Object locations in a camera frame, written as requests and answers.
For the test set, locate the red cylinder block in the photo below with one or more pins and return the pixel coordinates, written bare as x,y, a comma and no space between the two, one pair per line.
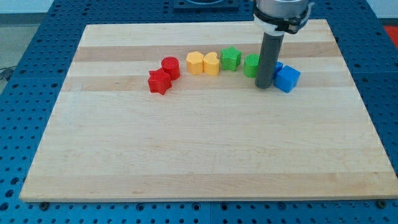
171,66

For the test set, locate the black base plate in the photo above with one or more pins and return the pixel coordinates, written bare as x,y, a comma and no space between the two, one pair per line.
205,4

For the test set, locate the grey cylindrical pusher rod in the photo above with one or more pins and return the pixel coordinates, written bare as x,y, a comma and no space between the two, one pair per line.
269,53

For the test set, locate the blue cube block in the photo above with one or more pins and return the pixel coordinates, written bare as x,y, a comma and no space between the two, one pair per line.
287,79

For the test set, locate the yellow heart block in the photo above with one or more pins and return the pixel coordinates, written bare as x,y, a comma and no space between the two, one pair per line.
211,64

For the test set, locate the wooden board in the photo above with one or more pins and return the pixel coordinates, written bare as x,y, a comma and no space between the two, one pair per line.
209,138

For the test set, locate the red star block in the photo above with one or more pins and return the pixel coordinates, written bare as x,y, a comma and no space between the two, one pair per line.
159,81

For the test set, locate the green cylinder block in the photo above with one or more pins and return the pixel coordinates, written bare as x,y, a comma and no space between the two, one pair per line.
251,64

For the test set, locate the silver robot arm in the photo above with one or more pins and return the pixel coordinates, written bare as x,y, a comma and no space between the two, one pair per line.
277,18

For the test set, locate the yellow pentagon block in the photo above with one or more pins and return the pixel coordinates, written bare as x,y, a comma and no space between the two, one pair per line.
195,62

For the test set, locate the green star block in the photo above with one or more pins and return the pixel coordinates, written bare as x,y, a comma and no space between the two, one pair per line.
230,58

